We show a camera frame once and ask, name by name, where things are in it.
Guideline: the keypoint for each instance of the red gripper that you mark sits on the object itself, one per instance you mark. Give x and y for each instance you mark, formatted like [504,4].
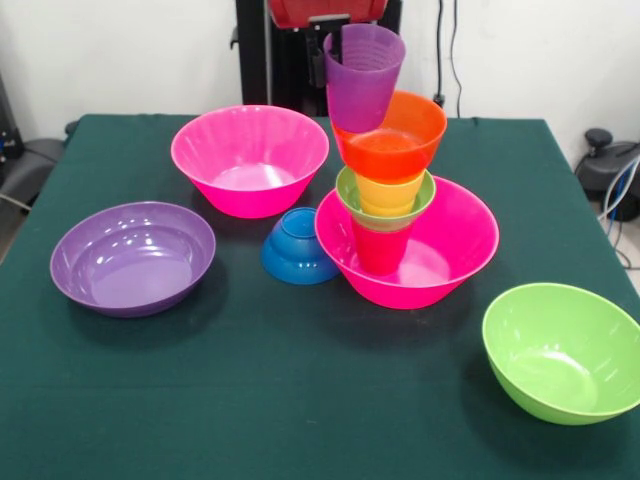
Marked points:
[330,7]

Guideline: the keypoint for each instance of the purple plastic cup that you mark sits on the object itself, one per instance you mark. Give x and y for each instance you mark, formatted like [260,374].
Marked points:
[360,95]

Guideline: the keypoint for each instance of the red plastic bowl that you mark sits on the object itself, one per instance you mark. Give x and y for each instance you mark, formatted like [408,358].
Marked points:
[400,150]

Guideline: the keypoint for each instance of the magenta plastic bowl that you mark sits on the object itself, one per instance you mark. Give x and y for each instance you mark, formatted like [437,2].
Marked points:
[465,250]
[250,150]

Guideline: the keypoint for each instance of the yellow plastic cup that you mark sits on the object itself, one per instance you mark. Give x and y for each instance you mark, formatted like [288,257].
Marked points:
[390,195]

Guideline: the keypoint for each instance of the small lime green bowl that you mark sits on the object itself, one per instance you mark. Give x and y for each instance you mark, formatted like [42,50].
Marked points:
[425,197]

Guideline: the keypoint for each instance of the blue plastic bowl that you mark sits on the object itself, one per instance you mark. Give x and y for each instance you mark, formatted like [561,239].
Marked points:
[290,250]

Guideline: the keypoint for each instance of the pink red plastic cup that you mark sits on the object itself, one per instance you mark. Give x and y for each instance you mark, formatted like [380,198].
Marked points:
[380,250]

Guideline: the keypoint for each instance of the purple plastic bowl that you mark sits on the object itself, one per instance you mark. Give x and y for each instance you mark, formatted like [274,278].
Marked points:
[130,260]

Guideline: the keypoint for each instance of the dark green tablecloth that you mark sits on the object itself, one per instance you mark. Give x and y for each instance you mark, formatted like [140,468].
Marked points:
[300,375]

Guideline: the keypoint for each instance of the black equipment box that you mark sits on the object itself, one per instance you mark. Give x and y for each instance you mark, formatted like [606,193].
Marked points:
[7,125]

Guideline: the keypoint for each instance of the large lime green bowl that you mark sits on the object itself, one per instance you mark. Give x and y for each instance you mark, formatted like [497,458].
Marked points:
[560,350]

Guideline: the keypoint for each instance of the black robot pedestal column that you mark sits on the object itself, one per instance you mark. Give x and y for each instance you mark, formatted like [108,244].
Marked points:
[285,75]

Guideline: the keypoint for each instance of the grey pedestal foot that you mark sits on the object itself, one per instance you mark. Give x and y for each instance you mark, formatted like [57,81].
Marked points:
[595,175]
[30,165]

